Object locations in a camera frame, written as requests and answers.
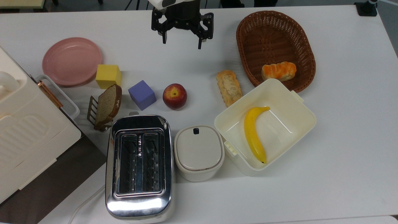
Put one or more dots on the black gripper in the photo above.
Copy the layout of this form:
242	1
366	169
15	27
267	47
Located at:
183	17

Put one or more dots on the pale yellow side table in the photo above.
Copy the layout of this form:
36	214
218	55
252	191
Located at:
18	3

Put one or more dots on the brown bread slice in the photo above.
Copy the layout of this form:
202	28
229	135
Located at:
107	104

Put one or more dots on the pink round plate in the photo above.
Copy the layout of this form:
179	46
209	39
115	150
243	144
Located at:
70	60

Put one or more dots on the cream plastic open container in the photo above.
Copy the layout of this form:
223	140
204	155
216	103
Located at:
289	124

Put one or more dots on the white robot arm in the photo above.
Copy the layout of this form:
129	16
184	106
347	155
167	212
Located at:
158	3

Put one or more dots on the long crusty pastry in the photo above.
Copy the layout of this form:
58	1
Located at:
229	87

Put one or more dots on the small white lidded bin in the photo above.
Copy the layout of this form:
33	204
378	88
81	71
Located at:
199	152

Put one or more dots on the chrome two-slot toaster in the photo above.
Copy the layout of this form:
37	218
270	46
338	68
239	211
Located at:
140	205

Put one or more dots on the purple foam cube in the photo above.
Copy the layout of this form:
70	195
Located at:
141	95

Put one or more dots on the orange glazed bread roll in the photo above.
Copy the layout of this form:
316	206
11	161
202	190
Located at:
279	71

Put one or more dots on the brown wicker basket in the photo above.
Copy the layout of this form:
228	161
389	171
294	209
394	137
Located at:
267	34

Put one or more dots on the yellow banana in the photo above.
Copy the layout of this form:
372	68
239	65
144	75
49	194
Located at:
252	133

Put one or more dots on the large cream storage box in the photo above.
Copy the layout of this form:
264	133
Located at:
28	133

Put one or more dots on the black tripod legs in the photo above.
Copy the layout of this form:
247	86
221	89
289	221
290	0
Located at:
129	4

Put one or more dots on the black camera stand base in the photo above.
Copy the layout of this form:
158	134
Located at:
366	9

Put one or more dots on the red apple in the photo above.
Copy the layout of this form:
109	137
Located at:
174	96

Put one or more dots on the copper latch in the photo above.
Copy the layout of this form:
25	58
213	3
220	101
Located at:
49	94

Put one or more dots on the yellow foam cube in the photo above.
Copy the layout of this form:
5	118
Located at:
107	74

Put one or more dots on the metal toast rack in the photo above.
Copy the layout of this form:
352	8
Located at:
91	109

